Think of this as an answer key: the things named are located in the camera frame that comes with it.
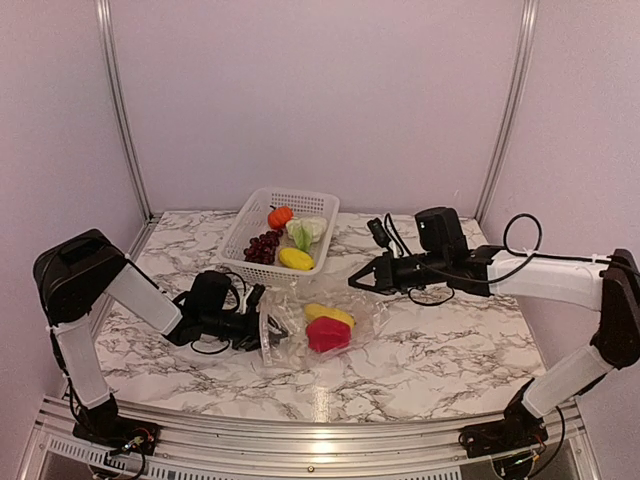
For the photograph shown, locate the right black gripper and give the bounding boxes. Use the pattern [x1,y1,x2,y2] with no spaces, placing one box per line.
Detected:
[347,250,449,296]

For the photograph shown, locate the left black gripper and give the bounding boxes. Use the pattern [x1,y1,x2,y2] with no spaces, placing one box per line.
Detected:
[202,306,289,351]

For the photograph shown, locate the fake red pepper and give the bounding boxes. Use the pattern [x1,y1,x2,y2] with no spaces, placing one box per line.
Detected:
[306,317,352,353]

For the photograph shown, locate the clear zip top bag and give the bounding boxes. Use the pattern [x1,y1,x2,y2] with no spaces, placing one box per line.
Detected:
[258,283,391,370]

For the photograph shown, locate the fake white cauliflower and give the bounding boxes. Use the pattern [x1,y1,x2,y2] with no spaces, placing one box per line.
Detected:
[285,216,328,253]

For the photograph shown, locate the fake purple grapes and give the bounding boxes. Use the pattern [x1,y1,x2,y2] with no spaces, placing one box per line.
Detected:
[243,230,282,265]

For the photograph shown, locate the fake orange tomato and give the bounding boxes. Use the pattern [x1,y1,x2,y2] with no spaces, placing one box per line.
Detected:
[267,206,294,230]

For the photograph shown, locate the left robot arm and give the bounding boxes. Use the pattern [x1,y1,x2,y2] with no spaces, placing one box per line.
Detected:
[32,229,266,445]

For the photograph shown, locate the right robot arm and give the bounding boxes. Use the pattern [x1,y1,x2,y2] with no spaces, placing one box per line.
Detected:
[348,207,639,448]

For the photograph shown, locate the white plastic basket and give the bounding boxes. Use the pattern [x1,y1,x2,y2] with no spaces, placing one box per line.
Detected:
[217,187,340,286]

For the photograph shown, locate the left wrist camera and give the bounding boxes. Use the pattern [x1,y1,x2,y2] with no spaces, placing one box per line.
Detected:
[239,284,265,314]

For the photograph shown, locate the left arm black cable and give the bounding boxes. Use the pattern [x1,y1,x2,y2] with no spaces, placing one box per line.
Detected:
[42,267,251,356]

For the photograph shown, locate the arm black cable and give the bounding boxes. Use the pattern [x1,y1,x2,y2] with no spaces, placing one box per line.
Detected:
[384,213,640,306]
[42,267,251,356]

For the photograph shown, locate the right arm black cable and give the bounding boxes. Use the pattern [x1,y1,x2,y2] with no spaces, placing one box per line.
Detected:
[384,213,640,306]

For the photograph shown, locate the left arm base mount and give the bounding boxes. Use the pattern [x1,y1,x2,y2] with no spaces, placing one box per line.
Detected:
[72,394,160,456]

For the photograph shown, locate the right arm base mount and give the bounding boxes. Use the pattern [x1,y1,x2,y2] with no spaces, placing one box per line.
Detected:
[458,380,548,458]

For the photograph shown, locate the aluminium front rail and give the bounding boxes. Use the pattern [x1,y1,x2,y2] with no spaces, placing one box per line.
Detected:
[17,397,604,479]

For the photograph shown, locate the right aluminium frame post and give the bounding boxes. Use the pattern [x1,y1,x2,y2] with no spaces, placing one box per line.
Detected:
[474,0,539,224]

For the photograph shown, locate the aluminium frame post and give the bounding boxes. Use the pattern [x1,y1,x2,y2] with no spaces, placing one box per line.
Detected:
[474,0,539,224]
[94,0,156,226]

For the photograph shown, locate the left aluminium frame post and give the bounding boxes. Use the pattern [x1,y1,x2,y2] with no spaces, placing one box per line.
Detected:
[94,0,156,226]

